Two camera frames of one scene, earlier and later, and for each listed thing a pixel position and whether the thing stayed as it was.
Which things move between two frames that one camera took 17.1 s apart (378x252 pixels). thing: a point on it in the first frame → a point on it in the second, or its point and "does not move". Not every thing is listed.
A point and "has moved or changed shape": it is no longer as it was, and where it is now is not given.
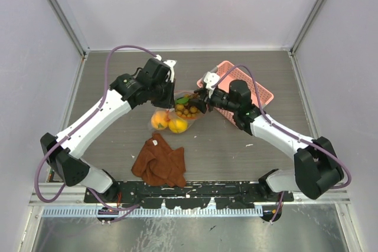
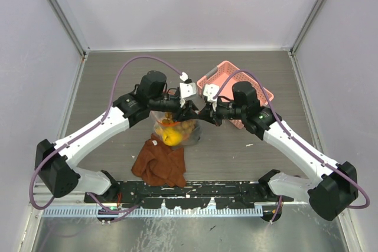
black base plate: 225,195 does not move
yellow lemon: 178,126 → 171,137
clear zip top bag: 178,119 has moved or changed shape
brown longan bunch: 182,107 has moved or changed shape
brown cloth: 159,165 does not move
